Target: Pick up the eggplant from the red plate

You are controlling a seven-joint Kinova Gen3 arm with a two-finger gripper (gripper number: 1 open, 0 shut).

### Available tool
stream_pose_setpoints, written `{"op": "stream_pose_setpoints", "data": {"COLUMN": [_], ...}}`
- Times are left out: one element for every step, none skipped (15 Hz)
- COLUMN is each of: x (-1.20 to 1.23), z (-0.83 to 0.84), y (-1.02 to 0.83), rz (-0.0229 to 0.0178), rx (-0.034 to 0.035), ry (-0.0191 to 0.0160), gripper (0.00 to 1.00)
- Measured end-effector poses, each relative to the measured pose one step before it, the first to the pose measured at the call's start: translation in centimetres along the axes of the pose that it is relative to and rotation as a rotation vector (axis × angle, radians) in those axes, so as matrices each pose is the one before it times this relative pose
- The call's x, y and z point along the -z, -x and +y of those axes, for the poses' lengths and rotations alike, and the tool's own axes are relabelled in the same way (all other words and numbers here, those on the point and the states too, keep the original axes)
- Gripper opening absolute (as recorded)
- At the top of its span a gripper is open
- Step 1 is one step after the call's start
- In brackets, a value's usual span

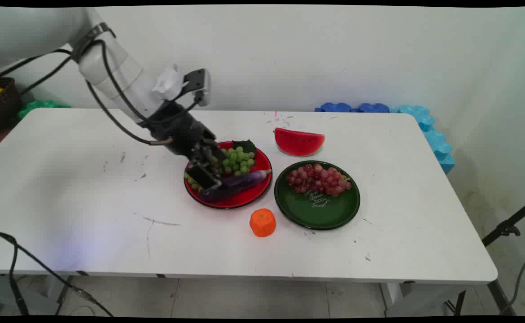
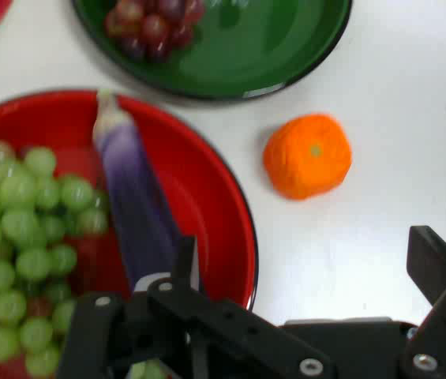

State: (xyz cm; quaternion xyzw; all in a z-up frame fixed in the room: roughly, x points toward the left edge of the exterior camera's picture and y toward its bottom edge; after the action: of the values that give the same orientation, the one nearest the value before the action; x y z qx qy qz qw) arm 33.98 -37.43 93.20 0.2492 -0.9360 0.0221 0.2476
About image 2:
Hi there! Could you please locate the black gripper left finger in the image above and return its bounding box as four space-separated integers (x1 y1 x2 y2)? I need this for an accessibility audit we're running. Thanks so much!
56 235 336 379

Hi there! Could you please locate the purple toy eggplant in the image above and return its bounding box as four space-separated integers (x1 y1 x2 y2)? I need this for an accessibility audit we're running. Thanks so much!
92 88 204 294

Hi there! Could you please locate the red round plate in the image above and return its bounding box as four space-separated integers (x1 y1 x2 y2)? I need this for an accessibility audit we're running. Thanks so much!
0 89 259 379

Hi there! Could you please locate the orange toy tangerine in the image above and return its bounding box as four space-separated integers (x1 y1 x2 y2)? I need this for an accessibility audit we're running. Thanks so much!
262 113 353 201

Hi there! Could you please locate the green grape bunch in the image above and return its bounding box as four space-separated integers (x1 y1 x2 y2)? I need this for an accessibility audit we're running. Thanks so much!
0 136 167 379

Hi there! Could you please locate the dark green round plate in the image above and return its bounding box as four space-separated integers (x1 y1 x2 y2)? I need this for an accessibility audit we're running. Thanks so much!
70 0 354 100

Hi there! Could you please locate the red grape bunch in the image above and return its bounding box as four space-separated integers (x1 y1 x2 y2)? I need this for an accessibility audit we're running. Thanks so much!
103 0 208 63

